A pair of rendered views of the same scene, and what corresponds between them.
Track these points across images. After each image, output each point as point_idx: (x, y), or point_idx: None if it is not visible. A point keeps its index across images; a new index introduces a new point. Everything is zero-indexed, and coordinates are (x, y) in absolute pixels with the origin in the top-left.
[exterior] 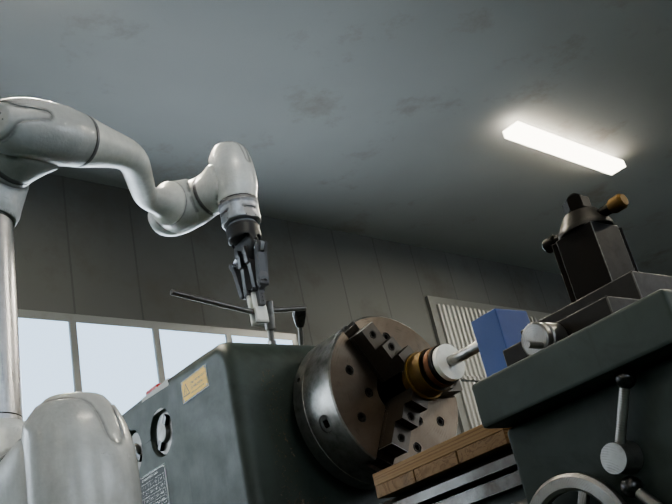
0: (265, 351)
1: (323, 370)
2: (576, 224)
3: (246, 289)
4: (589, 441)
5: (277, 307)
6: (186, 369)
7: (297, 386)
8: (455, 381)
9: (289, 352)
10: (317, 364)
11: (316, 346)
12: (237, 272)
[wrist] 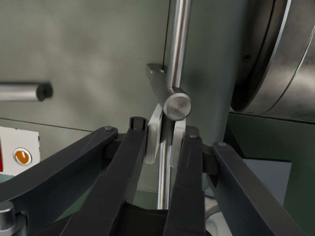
0: (221, 140)
1: (300, 120)
2: None
3: (140, 170)
4: None
5: (181, 73)
6: None
7: (247, 113)
8: None
9: (230, 100)
10: (292, 117)
11: (278, 87)
12: (48, 216)
